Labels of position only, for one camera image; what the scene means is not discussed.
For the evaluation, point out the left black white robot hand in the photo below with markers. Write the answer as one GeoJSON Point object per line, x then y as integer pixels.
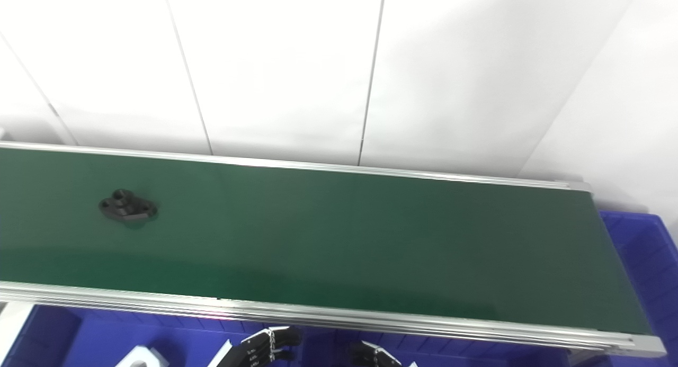
{"type": "Point", "coordinates": [254, 354]}

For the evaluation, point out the blue bin at conveyor end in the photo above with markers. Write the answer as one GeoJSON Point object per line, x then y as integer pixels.
{"type": "Point", "coordinates": [651, 271]}

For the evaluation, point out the white block part with hole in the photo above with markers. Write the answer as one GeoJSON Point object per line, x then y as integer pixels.
{"type": "Point", "coordinates": [140, 358]}

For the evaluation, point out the blue bin with black parts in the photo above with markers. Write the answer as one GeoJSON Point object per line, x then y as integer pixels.
{"type": "Point", "coordinates": [476, 356]}

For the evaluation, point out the black flange part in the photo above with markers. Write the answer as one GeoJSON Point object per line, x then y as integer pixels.
{"type": "Point", "coordinates": [127, 207]}

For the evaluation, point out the green conveyor belt aluminium frame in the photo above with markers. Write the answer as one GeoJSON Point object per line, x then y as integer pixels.
{"type": "Point", "coordinates": [344, 234]}

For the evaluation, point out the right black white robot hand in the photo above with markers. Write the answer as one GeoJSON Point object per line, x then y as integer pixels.
{"type": "Point", "coordinates": [373, 358]}

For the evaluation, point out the blue bin with white parts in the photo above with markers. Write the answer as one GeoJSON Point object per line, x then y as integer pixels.
{"type": "Point", "coordinates": [95, 340]}

